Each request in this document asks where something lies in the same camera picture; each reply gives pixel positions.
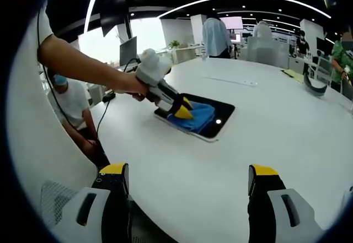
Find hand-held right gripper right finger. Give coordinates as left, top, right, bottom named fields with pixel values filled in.
left=247, top=164, right=323, bottom=243

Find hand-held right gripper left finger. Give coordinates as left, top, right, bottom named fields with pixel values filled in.
left=51, top=162, right=132, bottom=243

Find blue cleaning cloth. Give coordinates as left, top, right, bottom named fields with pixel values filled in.
left=166, top=101, right=215, bottom=132

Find person's left hand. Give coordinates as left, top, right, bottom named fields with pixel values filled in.
left=125, top=72, right=151, bottom=102

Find black computer monitor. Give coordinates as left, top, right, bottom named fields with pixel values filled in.
left=119, top=35, right=138, bottom=67

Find grey office chair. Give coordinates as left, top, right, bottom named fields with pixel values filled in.
left=40, top=180, right=174, bottom=243

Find black hanging panel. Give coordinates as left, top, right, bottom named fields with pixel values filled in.
left=99, top=0, right=132, bottom=37

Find pink display screen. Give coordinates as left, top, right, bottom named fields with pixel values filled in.
left=220, top=16, right=244, bottom=30

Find grey partition screen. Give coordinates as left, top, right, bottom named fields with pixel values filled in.
left=246, top=35, right=290, bottom=69

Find person's white shirt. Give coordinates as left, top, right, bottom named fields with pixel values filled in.
left=7, top=2, right=97, bottom=227

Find yellow papers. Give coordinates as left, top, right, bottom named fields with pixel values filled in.
left=280, top=68, right=304, bottom=83

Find white office chair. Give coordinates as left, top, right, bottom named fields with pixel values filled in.
left=311, top=55, right=333, bottom=85

